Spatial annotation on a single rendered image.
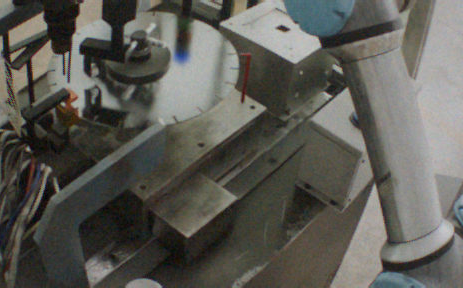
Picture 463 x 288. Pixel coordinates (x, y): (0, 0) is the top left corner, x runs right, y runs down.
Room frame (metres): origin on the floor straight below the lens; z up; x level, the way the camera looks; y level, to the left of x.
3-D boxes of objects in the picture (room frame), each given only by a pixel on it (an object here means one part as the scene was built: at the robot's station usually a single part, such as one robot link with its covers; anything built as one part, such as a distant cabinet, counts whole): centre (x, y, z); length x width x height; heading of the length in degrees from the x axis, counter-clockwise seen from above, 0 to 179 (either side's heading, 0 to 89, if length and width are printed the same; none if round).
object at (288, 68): (1.05, -0.07, 0.82); 0.18 x 0.18 x 0.15; 56
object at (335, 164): (0.87, -0.24, 0.82); 0.28 x 0.11 x 0.15; 146
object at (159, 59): (0.81, 0.17, 0.96); 0.11 x 0.11 x 0.03
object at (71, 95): (0.65, 0.28, 0.95); 0.10 x 0.03 x 0.07; 146
